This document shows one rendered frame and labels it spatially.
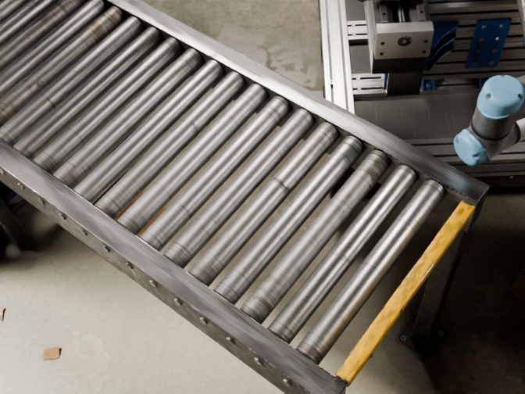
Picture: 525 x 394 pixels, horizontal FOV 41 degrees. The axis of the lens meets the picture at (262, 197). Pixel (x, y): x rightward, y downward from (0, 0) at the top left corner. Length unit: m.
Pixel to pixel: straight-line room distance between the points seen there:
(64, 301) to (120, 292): 0.18
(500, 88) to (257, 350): 0.64
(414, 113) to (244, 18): 0.93
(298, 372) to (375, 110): 1.24
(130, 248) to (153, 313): 0.84
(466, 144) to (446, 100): 0.95
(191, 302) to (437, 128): 1.21
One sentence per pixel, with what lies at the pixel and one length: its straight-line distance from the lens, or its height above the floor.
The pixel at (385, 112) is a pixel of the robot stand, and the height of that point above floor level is 0.21.
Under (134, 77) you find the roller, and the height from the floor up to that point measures 0.80.
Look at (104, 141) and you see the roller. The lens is 1.57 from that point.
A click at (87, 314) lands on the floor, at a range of 2.27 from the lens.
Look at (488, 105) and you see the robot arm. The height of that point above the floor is 0.98.
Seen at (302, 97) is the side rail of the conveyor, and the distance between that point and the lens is 1.56.
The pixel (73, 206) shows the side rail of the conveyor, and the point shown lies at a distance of 1.48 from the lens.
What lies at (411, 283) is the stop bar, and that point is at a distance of 1.30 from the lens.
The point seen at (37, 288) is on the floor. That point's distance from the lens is 2.37.
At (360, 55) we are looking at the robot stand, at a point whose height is 0.21.
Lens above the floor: 1.99
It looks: 57 degrees down
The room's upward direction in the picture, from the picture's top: 8 degrees counter-clockwise
